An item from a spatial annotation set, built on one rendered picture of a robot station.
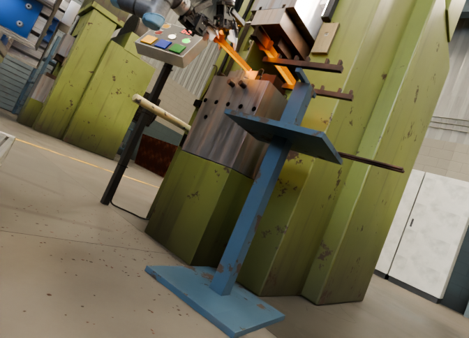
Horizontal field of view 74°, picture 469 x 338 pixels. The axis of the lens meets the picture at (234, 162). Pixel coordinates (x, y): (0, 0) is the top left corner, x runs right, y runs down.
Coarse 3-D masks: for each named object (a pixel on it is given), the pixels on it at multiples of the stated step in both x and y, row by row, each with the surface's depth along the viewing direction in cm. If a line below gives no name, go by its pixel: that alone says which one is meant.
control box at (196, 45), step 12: (144, 36) 188; (156, 36) 188; (180, 36) 188; (192, 36) 188; (144, 48) 184; (156, 48) 180; (168, 48) 180; (192, 48) 181; (168, 60) 182; (180, 60) 178; (192, 60) 186
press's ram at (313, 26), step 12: (264, 0) 174; (276, 0) 168; (288, 0) 162; (300, 0) 161; (312, 0) 168; (324, 0) 173; (252, 12) 178; (300, 12) 163; (312, 12) 171; (300, 24) 171; (312, 24) 174; (312, 36) 177
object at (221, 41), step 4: (220, 36) 143; (224, 36) 143; (216, 40) 143; (220, 40) 142; (224, 40) 145; (220, 44) 146; (224, 44) 145; (228, 44) 147; (224, 48) 149; (228, 48) 148; (232, 48) 150; (228, 52) 151; (232, 52) 150; (236, 52) 152; (232, 56) 153; (236, 56) 153; (236, 60) 156; (240, 60) 156; (240, 64) 159; (244, 64) 158; (244, 68) 162; (248, 68) 162
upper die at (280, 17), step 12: (264, 12) 170; (276, 12) 165; (288, 12) 164; (252, 24) 173; (264, 24) 168; (276, 24) 163; (288, 24) 167; (288, 36) 169; (300, 36) 177; (300, 48) 180; (300, 60) 189
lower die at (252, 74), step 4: (232, 72) 169; (236, 72) 168; (240, 72) 166; (244, 72) 164; (248, 72) 162; (252, 72) 161; (256, 72) 159; (228, 76) 170; (232, 76) 168; (236, 76) 167; (240, 76) 165; (244, 76) 163; (248, 76) 161; (252, 76) 160; (256, 76) 158
